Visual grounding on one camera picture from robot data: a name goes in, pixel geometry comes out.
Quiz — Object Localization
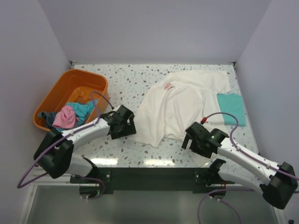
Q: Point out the pink t shirt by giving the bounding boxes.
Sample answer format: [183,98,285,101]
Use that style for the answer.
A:
[53,105,79,129]

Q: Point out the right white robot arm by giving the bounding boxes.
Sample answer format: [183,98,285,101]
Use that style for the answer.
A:
[182,122,298,210]

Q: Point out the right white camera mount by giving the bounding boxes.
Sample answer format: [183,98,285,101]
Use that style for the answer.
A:
[200,117,207,125]

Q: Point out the folded teal t shirt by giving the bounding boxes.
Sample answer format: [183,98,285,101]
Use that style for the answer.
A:
[217,93,246,126]

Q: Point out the white t shirt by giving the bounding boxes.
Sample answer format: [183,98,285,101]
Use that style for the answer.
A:
[130,70,231,148]

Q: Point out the orange plastic basket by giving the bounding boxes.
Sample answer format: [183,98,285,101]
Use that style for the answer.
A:
[33,69,110,131]

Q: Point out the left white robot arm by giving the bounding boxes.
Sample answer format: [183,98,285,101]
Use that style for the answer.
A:
[34,105,136,183]

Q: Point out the dark grey t shirt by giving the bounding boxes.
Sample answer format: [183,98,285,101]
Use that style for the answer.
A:
[38,112,57,129]

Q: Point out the teal t shirt in basket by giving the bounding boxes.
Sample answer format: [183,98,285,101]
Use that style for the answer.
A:
[66,101,94,122]

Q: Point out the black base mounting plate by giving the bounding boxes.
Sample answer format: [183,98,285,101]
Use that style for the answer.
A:
[70,168,229,198]

